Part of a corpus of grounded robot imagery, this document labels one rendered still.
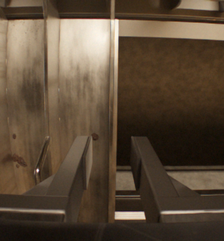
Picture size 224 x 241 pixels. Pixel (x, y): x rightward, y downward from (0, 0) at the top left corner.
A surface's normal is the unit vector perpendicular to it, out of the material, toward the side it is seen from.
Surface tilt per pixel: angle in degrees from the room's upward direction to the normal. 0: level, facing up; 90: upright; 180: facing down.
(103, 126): 6
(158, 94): 2
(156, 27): 0
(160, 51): 31
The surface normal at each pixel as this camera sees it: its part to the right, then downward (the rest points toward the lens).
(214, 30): 0.00, 0.26
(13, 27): 0.01, -0.01
